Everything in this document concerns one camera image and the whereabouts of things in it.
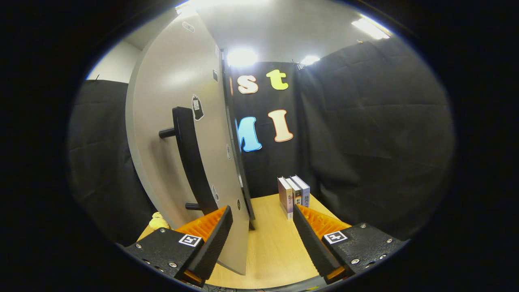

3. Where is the grey cabinet door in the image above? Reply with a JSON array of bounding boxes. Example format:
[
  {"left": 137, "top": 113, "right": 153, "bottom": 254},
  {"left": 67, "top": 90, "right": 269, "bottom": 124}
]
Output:
[{"left": 125, "top": 10, "right": 252, "bottom": 275}]

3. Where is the yellow soft toy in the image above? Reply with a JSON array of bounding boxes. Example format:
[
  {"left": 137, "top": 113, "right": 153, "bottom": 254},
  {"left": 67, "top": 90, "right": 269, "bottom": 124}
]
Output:
[{"left": 148, "top": 212, "right": 171, "bottom": 230}]

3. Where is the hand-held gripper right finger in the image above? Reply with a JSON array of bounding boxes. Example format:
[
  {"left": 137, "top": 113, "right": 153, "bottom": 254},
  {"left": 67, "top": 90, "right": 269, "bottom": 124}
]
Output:
[{"left": 293, "top": 204, "right": 410, "bottom": 284}]

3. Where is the black cabinet door handle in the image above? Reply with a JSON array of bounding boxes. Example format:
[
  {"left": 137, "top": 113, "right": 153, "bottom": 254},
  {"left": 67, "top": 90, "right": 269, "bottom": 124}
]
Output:
[{"left": 159, "top": 106, "right": 219, "bottom": 215}]

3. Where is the book with dark spine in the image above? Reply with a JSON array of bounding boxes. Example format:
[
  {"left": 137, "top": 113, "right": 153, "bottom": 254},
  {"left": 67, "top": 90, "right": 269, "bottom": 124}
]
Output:
[{"left": 286, "top": 178, "right": 302, "bottom": 207}]

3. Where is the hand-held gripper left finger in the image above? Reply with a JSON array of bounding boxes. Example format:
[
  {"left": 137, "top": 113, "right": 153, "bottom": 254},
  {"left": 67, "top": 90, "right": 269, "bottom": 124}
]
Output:
[{"left": 122, "top": 205, "right": 234, "bottom": 288}]

